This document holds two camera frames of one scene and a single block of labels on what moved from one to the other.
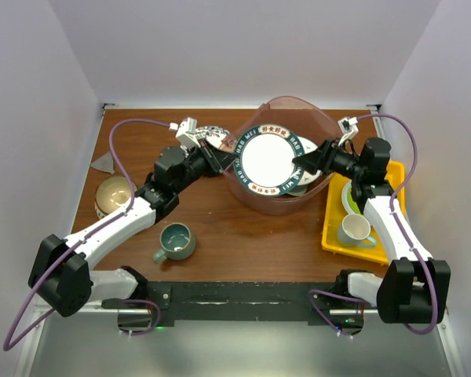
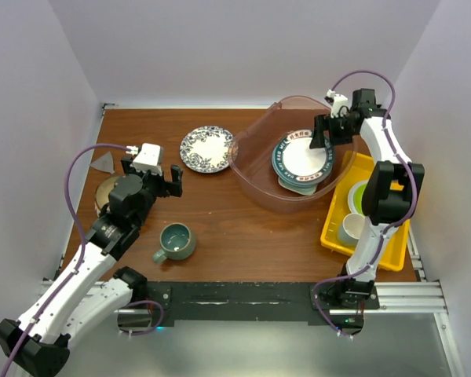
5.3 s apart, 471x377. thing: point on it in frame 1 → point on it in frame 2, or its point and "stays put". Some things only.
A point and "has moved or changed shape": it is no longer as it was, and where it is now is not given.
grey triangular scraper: x=104 y=162 stays put
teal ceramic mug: x=177 y=242 stays put
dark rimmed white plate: x=264 y=164 has moved or changed shape
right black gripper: x=323 y=159 → x=325 y=122
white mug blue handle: x=355 y=231 stays put
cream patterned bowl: x=111 y=193 stays put
